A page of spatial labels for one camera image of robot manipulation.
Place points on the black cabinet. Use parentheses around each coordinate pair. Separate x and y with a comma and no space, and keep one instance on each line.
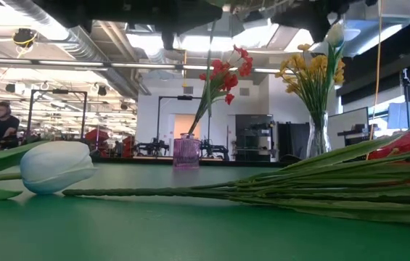
(253,137)

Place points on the white softbox light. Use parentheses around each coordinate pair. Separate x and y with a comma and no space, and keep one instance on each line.
(408,114)

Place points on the ceiling light strip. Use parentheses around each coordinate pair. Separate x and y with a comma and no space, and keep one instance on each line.
(70,63)

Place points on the black panel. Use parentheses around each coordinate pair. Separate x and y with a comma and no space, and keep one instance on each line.
(293,139)

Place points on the black distant robot arm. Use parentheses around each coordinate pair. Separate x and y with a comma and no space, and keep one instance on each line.
(215,149)
(150,148)

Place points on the purple glass vase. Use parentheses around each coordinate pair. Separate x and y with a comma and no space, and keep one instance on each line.
(186,152)

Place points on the black tripod stand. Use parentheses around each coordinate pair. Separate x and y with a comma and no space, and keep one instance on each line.
(404,94)

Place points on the black ceiling device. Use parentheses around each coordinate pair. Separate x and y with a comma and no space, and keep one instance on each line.
(24,36)

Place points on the red machine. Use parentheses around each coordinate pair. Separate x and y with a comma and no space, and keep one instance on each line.
(97,136)
(129,145)

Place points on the clear glass vase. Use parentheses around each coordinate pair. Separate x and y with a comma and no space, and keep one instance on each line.
(319,139)

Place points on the large yellow flower bunch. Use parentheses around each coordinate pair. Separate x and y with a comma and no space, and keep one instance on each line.
(319,63)

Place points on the red flower bunch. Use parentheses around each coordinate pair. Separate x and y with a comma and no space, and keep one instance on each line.
(222,78)
(299,181)

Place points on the small yellow flower bunch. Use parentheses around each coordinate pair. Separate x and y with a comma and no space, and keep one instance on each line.
(291,87)

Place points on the white partition panel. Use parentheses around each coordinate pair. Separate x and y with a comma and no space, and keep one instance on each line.
(348,121)

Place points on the black station frame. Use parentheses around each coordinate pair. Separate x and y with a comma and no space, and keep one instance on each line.
(184,97)
(57,91)

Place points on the white artificial tulip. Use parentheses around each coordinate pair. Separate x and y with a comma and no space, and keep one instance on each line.
(335,34)
(56,166)

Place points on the silver ceiling duct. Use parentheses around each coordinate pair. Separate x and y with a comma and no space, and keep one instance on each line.
(81,43)

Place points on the green table mat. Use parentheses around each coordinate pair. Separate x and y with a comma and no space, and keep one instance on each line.
(190,235)

